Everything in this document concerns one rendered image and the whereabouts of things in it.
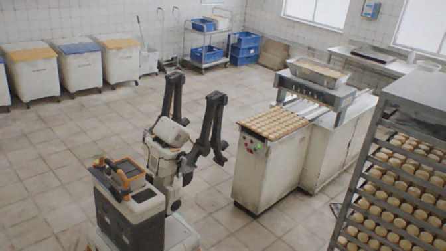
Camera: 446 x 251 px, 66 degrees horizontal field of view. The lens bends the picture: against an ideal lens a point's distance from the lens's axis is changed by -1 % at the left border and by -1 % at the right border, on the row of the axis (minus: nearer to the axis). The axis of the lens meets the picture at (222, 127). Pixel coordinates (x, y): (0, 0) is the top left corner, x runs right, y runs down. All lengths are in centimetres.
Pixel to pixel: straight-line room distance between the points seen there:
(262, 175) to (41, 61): 343
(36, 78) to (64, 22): 110
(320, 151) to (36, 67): 376
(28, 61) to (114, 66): 124
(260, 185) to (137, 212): 128
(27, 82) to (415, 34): 578
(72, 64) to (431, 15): 538
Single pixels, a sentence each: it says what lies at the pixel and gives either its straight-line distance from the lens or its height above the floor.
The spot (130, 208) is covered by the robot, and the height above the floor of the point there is 80.
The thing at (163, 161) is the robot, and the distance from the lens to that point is 234.
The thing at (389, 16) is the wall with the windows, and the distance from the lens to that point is 642.
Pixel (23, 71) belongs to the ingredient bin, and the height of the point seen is 55.
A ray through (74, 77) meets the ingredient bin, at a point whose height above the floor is 35.
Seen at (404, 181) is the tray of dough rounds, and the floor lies 142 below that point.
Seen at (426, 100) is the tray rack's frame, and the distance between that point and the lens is 151.
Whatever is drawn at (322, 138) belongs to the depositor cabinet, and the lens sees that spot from 339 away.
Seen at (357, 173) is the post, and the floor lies 142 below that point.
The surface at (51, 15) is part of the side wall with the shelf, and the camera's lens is 583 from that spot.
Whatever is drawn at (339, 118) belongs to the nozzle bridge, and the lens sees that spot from 336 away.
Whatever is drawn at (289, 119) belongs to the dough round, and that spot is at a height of 91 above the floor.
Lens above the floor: 227
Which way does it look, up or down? 28 degrees down
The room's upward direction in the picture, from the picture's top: 6 degrees clockwise
